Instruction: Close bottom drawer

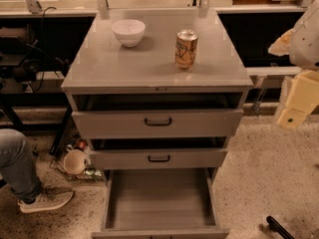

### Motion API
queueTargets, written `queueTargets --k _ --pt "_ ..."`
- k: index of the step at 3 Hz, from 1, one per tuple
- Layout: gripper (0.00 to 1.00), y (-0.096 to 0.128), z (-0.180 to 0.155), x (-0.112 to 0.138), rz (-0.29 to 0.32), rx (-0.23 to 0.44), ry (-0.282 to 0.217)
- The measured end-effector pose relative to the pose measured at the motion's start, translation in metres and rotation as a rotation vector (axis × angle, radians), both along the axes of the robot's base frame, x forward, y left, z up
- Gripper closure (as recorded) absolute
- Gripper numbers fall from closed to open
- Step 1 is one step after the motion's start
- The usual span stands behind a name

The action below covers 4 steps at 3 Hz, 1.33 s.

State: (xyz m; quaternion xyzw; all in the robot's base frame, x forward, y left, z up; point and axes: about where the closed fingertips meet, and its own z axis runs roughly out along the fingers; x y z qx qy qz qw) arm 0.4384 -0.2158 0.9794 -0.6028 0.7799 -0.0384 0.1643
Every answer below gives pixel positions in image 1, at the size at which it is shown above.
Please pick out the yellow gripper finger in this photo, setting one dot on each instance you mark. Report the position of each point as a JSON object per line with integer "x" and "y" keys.
{"x": 300, "y": 99}

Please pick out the grey bottom drawer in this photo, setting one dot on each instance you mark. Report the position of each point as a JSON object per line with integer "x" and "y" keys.
{"x": 160, "y": 204}

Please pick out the grey drawer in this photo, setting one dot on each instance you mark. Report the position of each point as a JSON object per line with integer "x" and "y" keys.
{"x": 160, "y": 204}
{"x": 157, "y": 124}
{"x": 158, "y": 158}

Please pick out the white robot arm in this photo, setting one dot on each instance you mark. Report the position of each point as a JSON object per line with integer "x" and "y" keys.
{"x": 301, "y": 44}

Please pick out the grey drawer cabinet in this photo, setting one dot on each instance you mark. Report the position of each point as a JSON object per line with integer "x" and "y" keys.
{"x": 107, "y": 76}

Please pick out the grey middle drawer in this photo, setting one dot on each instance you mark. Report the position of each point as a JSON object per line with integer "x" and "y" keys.
{"x": 158, "y": 158}

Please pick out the grey top drawer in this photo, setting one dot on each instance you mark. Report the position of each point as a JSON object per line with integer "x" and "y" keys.
{"x": 157, "y": 124}

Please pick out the gold soda can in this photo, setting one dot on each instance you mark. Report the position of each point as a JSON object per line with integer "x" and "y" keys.
{"x": 185, "y": 48}

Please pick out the white ceramic bowl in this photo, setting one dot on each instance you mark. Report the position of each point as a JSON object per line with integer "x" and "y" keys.
{"x": 129, "y": 32}

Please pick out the green crumpled bag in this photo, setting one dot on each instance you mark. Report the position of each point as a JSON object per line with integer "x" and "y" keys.
{"x": 93, "y": 173}

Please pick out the red apple on floor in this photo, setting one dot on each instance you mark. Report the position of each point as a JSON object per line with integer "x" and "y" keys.
{"x": 81, "y": 145}

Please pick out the white mug on floor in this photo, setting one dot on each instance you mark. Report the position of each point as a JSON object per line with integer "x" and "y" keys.
{"x": 74, "y": 161}

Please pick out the grey sneaker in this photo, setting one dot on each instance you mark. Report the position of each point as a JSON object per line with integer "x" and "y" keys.
{"x": 49, "y": 199}

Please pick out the person's leg in jeans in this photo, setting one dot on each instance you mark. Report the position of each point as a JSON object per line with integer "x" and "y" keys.
{"x": 17, "y": 165}

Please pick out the black handle on floor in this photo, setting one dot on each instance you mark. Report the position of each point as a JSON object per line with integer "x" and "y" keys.
{"x": 275, "y": 226}

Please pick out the wire basket on floor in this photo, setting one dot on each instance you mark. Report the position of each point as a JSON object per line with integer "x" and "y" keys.
{"x": 57, "y": 164}

